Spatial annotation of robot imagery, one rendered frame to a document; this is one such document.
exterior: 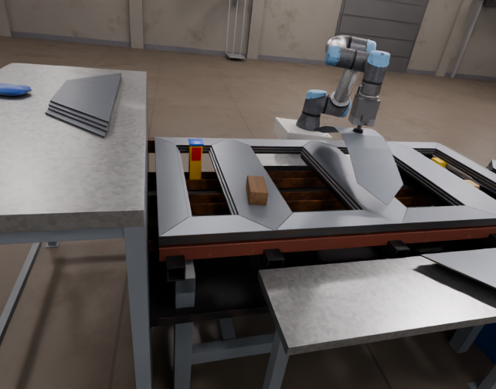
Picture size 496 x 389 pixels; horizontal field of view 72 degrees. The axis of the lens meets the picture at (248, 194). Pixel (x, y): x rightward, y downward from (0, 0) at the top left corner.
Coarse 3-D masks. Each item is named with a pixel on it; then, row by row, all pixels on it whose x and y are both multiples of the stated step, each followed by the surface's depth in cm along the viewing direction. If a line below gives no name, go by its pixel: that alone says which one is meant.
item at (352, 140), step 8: (344, 136) 134; (352, 136) 135; (360, 136) 136; (368, 136) 137; (376, 136) 138; (352, 144) 131; (360, 144) 132; (368, 144) 133; (376, 144) 134; (384, 144) 134
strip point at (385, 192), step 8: (360, 184) 121; (368, 184) 121; (376, 184) 122; (384, 184) 123; (392, 184) 123; (400, 184) 124; (376, 192) 120; (384, 192) 121; (392, 192) 121; (384, 200) 119
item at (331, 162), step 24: (312, 144) 170; (216, 168) 139; (336, 168) 147; (408, 168) 159; (336, 192) 134; (360, 192) 130; (384, 216) 117; (168, 240) 95; (192, 240) 97; (216, 240) 99; (240, 240) 101
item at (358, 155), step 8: (352, 152) 129; (360, 152) 129; (368, 152) 130; (376, 152) 131; (384, 152) 131; (352, 160) 126; (360, 160) 127; (368, 160) 128; (376, 160) 128; (384, 160) 129; (392, 160) 130
